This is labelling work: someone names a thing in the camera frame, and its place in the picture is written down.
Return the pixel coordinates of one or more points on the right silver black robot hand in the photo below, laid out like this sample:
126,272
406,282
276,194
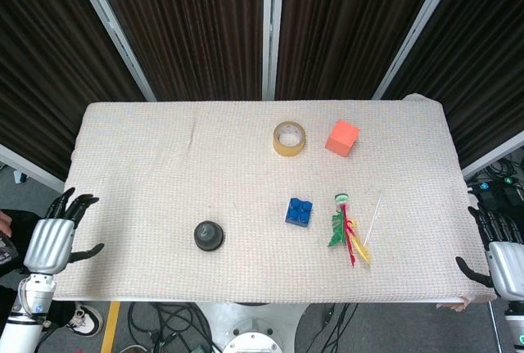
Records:
507,263

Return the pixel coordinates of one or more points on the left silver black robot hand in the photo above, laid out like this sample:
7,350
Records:
51,242

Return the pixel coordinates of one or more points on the black round lid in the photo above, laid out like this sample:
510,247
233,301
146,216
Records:
209,248

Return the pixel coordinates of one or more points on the black electronics box with lights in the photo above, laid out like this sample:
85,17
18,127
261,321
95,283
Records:
501,193

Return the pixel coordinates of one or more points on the white black sneaker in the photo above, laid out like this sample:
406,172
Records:
86,320

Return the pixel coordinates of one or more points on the yellow floor tape strip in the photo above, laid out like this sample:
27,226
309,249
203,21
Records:
110,328

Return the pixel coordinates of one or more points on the clear plastic straw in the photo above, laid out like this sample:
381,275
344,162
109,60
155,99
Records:
373,220

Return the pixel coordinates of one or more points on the beige woven table cloth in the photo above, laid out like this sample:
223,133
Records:
163,144

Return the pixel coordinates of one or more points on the colourful feather shuttlecock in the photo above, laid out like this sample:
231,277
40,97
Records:
339,234

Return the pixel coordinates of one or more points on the orange foam cube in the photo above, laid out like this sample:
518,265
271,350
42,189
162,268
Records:
341,140

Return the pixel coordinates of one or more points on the blue studded building block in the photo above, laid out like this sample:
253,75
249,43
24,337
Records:
299,214

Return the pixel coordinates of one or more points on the yellow packing tape roll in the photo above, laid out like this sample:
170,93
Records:
278,148

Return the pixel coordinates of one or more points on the aluminium partition bottom rail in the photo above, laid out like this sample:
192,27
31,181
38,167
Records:
32,173
491,156

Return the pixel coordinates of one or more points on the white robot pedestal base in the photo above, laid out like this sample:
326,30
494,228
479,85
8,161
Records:
254,328

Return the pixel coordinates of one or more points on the aluminium partition post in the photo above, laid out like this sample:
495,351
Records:
108,21
421,21
272,21

